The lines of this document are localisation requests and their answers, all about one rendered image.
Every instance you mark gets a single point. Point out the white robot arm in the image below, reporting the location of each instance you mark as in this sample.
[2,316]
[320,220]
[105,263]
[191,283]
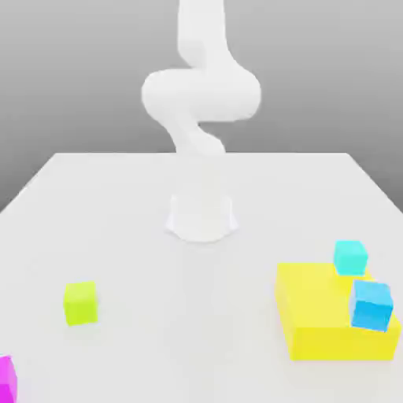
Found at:
[201,94]

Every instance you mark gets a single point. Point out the small lime green cube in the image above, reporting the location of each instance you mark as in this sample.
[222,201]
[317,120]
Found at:
[80,303]

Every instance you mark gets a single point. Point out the small cyan cube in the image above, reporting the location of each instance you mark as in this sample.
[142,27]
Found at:
[350,258]

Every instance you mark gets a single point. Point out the small blue cube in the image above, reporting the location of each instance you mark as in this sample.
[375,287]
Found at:
[371,305]

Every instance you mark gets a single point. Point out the small magenta cube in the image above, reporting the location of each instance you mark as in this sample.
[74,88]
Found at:
[6,379]

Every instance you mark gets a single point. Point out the large yellow box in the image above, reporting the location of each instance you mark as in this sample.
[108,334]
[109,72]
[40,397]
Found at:
[315,299]

